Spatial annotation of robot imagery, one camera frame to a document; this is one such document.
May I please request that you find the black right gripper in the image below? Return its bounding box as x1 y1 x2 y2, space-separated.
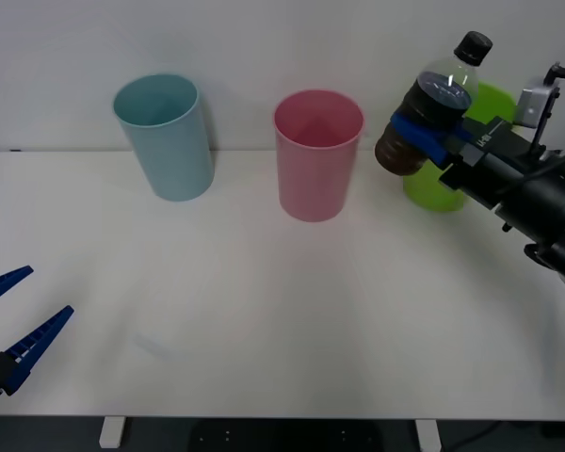
389 112 548 211

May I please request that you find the dark plastic bottle black cap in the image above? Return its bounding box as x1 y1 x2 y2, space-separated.
374 30 494 179

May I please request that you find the green plastic bin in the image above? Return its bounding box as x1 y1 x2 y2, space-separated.
401 81 520 213

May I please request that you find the pink plastic bin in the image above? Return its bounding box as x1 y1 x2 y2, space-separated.
272 89 364 223

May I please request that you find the white table leg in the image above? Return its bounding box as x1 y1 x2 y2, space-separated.
98 417 124 448
414 419 442 452

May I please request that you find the pale blue plastic bin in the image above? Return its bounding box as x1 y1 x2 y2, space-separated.
112 73 216 203

